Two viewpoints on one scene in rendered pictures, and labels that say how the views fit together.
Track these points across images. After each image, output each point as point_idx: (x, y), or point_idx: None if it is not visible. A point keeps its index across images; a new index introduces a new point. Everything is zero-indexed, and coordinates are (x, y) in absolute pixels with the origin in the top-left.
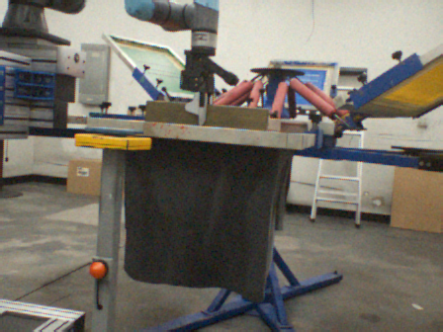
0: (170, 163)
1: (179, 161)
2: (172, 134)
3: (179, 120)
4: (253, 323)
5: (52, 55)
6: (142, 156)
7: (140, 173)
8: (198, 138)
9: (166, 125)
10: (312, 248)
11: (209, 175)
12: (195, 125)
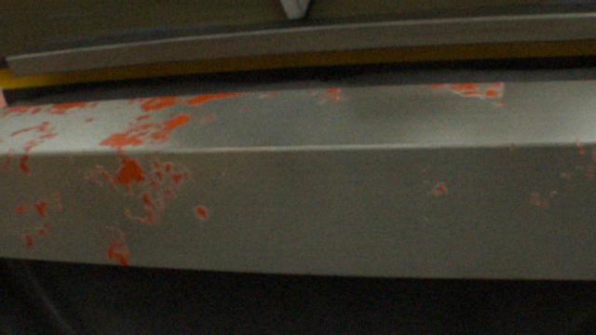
0: (169, 285)
1: (217, 274)
2: (74, 236)
3: (148, 0)
4: None
5: None
6: None
7: (50, 316)
8: (306, 260)
9: (5, 171)
10: None
11: (422, 326)
12: (245, 147)
